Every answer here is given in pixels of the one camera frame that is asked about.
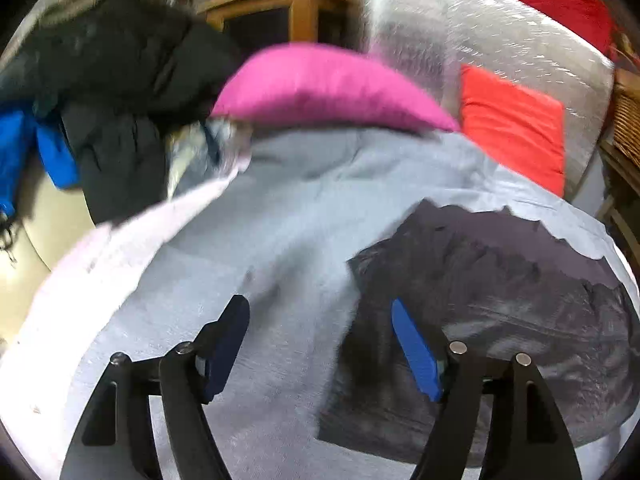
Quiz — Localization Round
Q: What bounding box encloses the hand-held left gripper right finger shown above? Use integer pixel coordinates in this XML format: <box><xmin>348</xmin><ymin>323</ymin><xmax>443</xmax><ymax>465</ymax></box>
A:
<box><xmin>391</xmin><ymin>297</ymin><xmax>583</xmax><ymax>480</ymax></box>

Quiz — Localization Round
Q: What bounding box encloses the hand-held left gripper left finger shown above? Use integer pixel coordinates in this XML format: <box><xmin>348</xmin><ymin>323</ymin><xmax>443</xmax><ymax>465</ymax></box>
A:
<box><xmin>60</xmin><ymin>295</ymin><xmax>251</xmax><ymax>480</ymax></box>

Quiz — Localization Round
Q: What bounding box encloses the dark grey jacket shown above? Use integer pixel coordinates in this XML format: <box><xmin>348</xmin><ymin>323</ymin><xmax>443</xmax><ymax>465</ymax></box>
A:
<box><xmin>319</xmin><ymin>199</ymin><xmax>640</xmax><ymax>448</ymax></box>

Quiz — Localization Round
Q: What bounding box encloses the pile of black clothes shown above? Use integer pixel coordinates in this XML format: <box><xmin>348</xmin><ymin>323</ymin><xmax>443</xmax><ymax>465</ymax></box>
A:
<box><xmin>0</xmin><ymin>0</ymin><xmax>241</xmax><ymax>223</ymax></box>

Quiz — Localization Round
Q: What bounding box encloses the light blue blanket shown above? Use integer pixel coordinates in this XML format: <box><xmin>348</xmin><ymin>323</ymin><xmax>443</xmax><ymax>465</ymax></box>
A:
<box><xmin>30</xmin><ymin>127</ymin><xmax>640</xmax><ymax>480</ymax></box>

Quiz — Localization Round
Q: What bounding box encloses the white bed sheet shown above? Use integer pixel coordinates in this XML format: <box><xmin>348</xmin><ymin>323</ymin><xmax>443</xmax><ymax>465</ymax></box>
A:
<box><xmin>15</xmin><ymin>165</ymin><xmax>251</xmax><ymax>461</ymax></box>

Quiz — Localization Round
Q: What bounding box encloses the patterned cloth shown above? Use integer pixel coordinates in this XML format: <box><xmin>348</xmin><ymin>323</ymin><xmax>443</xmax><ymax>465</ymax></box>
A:
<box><xmin>167</xmin><ymin>120</ymin><xmax>253</xmax><ymax>198</ymax></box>

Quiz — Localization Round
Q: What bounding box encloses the red pillow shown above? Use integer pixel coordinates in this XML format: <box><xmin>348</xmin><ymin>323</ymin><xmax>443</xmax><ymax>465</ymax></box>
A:
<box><xmin>459</xmin><ymin>65</ymin><xmax>567</xmax><ymax>197</ymax></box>

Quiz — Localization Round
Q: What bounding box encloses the wooden shelf rack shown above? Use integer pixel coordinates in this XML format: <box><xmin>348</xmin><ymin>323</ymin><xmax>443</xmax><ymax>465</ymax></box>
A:
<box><xmin>597</xmin><ymin>140</ymin><xmax>640</xmax><ymax>251</ymax></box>

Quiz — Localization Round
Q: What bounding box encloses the pink pillow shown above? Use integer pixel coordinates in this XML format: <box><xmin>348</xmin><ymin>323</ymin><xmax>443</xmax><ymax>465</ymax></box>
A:
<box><xmin>212</xmin><ymin>42</ymin><xmax>461</xmax><ymax>133</ymax></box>

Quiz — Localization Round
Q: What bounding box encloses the bright blue garment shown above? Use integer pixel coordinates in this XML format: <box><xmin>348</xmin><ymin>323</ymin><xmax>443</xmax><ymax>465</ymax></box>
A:
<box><xmin>0</xmin><ymin>110</ymin><xmax>81</xmax><ymax>216</ymax></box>

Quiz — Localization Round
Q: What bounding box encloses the wicker basket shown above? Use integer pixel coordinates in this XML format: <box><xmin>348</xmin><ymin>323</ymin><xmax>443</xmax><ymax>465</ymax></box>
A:
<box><xmin>610</xmin><ymin>72</ymin><xmax>640</xmax><ymax>166</ymax></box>

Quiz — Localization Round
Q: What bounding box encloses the silver foil board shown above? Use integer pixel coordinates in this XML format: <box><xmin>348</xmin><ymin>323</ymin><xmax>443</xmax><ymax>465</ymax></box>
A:
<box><xmin>350</xmin><ymin>0</ymin><xmax>616</xmax><ymax>201</ymax></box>

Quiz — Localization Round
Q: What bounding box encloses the wooden cabinet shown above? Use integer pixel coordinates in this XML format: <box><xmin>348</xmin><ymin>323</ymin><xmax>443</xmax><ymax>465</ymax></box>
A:
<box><xmin>197</xmin><ymin>0</ymin><xmax>351</xmax><ymax>56</ymax></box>

